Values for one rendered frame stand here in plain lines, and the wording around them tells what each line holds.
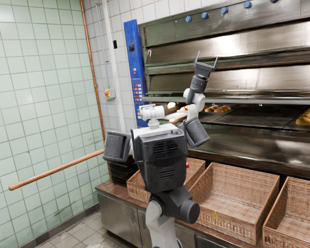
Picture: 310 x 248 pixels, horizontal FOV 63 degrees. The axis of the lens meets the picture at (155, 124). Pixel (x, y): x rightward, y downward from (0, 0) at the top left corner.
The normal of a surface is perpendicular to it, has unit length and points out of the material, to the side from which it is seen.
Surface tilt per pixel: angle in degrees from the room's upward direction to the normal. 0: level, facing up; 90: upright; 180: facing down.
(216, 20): 90
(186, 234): 91
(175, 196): 45
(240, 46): 70
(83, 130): 90
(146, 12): 90
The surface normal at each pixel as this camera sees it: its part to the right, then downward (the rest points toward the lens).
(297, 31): -0.66, -0.10
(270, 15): -0.66, 0.25
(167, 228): 0.72, -0.02
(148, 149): 0.24, 0.20
